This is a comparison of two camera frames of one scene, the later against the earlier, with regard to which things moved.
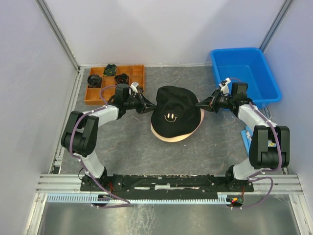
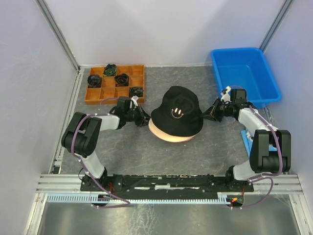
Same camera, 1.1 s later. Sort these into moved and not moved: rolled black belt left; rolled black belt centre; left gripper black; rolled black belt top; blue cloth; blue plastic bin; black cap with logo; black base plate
Moved: black cap with logo; left gripper black
Not moved: rolled black belt left; rolled black belt centre; rolled black belt top; blue plastic bin; blue cloth; black base plate
